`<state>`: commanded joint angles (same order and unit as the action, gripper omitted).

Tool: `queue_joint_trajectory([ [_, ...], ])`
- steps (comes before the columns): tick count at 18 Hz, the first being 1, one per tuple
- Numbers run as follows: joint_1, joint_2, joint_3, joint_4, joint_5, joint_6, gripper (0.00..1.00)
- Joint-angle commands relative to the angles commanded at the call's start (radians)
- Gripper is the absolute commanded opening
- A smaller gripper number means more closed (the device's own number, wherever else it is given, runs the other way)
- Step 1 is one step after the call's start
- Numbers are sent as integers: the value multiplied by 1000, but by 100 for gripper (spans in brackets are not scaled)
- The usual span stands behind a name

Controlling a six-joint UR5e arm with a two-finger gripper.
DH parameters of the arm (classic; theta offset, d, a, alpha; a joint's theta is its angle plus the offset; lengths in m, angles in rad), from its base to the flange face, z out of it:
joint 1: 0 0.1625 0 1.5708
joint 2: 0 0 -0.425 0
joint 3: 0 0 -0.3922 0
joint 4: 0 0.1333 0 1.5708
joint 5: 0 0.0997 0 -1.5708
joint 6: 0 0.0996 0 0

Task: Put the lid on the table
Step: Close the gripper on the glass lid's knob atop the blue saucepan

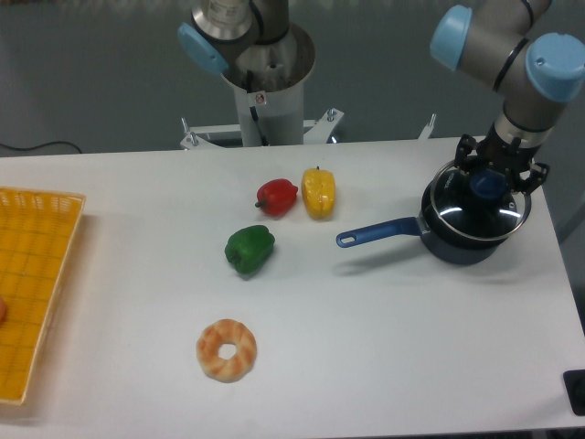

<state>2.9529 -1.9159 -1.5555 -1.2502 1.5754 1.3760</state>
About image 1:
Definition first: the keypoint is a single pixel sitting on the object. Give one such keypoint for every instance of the red bell pepper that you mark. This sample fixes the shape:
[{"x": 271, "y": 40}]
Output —
[{"x": 276, "y": 197}]

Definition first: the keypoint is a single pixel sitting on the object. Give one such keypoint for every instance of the green bell pepper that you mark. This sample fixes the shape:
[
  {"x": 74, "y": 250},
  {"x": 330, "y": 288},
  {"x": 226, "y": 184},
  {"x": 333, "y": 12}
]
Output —
[{"x": 249, "y": 248}]

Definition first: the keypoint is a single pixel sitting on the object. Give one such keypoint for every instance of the black device at table edge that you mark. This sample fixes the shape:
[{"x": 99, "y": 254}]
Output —
[{"x": 575, "y": 386}]

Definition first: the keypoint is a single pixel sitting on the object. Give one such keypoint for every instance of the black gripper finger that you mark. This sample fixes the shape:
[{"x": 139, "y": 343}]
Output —
[
  {"x": 465, "y": 159},
  {"x": 529, "y": 180}
]

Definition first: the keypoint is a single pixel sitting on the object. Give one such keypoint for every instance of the yellow bell pepper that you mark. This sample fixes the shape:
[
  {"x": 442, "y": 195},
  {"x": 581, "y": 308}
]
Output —
[{"x": 319, "y": 191}]

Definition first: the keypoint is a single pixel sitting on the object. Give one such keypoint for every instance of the glazed ring bread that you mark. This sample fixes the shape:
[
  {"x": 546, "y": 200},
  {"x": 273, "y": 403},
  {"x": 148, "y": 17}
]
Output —
[{"x": 226, "y": 350}]

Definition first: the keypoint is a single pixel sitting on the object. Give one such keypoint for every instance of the white metal base frame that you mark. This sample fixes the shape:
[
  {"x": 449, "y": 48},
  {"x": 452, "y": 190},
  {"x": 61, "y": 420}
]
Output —
[{"x": 315, "y": 132}]

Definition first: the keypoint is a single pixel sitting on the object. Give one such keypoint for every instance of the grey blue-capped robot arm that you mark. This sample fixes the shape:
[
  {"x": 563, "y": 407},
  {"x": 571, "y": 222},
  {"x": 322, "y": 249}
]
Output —
[{"x": 537, "y": 78}]

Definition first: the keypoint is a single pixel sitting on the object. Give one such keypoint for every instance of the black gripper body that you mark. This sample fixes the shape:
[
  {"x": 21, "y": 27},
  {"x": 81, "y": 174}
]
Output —
[{"x": 507, "y": 158}]

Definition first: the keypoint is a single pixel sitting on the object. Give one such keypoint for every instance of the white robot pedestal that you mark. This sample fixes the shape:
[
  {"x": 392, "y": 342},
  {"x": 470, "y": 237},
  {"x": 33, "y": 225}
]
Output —
[{"x": 268, "y": 85}]

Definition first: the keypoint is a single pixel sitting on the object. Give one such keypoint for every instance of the dark blue saucepan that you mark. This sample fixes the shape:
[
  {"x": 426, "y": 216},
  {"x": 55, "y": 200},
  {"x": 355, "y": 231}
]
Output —
[{"x": 442, "y": 243}]

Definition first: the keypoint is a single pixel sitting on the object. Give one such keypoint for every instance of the yellow woven basket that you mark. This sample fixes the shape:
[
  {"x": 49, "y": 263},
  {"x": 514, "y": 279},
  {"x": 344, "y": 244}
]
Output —
[{"x": 37, "y": 231}]

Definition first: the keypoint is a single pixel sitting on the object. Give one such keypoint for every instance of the glass lid with blue knob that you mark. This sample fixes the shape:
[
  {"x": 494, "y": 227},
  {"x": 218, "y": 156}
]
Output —
[{"x": 478, "y": 204}]

